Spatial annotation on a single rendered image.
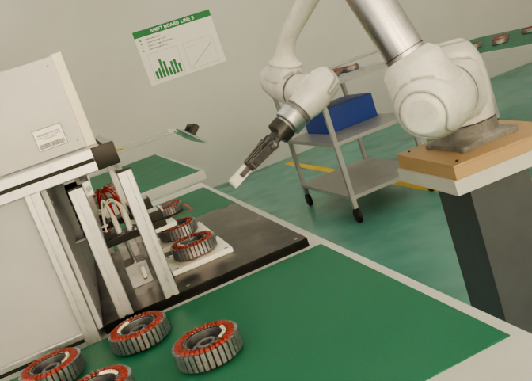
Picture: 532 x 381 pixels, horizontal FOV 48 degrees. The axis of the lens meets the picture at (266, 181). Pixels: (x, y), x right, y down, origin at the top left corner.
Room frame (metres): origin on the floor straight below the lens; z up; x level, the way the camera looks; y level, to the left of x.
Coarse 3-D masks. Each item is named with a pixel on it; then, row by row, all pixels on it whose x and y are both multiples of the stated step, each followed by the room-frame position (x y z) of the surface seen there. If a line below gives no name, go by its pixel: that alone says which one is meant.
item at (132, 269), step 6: (138, 258) 1.39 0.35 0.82; (144, 258) 1.37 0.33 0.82; (126, 264) 1.38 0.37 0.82; (132, 264) 1.36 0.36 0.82; (138, 264) 1.35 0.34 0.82; (144, 264) 1.36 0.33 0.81; (126, 270) 1.35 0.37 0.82; (132, 270) 1.35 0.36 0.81; (138, 270) 1.35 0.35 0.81; (132, 276) 1.35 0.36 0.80; (138, 276) 1.35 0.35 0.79; (150, 276) 1.36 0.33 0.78; (132, 282) 1.35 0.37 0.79; (138, 282) 1.35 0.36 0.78; (144, 282) 1.35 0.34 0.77
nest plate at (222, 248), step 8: (216, 240) 1.47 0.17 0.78; (216, 248) 1.40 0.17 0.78; (224, 248) 1.38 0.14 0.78; (232, 248) 1.37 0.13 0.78; (200, 256) 1.38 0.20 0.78; (208, 256) 1.36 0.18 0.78; (216, 256) 1.36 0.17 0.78; (168, 264) 1.41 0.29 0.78; (176, 264) 1.39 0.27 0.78; (184, 264) 1.36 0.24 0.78; (192, 264) 1.35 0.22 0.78; (200, 264) 1.35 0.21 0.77; (176, 272) 1.34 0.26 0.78
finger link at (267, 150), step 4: (272, 140) 1.69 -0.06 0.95; (268, 144) 1.69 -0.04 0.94; (272, 144) 1.69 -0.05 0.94; (264, 148) 1.69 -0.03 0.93; (268, 148) 1.69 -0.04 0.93; (276, 148) 1.69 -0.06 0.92; (260, 152) 1.69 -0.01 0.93; (264, 152) 1.69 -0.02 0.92; (268, 152) 1.69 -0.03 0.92; (256, 156) 1.69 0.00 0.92; (260, 156) 1.69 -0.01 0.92; (264, 156) 1.69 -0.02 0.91; (252, 160) 1.70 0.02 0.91; (256, 160) 1.69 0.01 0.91; (260, 160) 1.69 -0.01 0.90; (256, 164) 1.69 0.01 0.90
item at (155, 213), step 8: (152, 208) 1.43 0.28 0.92; (152, 216) 1.38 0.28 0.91; (160, 216) 1.38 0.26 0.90; (160, 224) 1.38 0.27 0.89; (168, 224) 1.39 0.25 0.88; (176, 224) 1.39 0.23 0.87; (128, 232) 1.36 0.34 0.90; (136, 232) 1.36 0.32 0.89; (104, 240) 1.36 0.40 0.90; (112, 240) 1.35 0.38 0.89; (120, 240) 1.35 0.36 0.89; (128, 248) 1.36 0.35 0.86
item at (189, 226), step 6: (180, 222) 1.69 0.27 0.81; (186, 222) 1.63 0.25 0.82; (192, 222) 1.63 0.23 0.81; (174, 228) 1.61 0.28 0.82; (180, 228) 1.61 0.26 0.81; (186, 228) 1.61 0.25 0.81; (192, 228) 1.63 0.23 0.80; (162, 234) 1.62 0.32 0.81; (168, 234) 1.61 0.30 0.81; (174, 234) 1.60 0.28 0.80; (180, 234) 1.60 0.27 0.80; (186, 234) 1.61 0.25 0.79; (162, 240) 1.62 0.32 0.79; (168, 240) 1.61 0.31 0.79; (174, 240) 1.61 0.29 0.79
